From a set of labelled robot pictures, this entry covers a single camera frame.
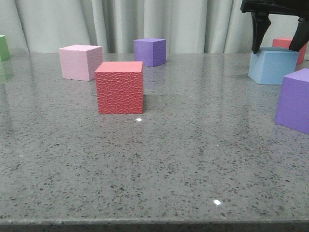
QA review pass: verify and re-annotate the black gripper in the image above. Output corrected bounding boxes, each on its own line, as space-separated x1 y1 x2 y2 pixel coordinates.
240 0 309 54

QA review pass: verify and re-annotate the light blue foam cube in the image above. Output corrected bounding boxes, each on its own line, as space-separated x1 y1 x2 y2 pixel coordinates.
248 47 298 85

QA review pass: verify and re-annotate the far red foam cube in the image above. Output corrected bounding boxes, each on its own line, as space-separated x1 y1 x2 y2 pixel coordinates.
272 37 307 65

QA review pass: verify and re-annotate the large near purple cube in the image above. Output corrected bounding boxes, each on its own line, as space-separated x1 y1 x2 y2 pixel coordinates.
275 68 309 134

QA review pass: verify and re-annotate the purple foam cube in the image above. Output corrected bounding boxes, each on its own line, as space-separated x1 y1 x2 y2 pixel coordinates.
134 38 167 67

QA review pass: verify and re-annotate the red textured foam cube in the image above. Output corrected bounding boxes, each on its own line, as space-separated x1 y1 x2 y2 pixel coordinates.
95 61 143 114

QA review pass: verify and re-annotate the pink foam cube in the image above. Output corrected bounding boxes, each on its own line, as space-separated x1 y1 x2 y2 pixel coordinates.
58 44 103 81

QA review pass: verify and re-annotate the grey curtain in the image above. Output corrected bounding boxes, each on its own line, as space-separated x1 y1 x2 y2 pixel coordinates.
0 0 309 61

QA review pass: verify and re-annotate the green foam cube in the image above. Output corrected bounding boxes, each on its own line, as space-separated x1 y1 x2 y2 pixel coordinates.
0 35 10 61

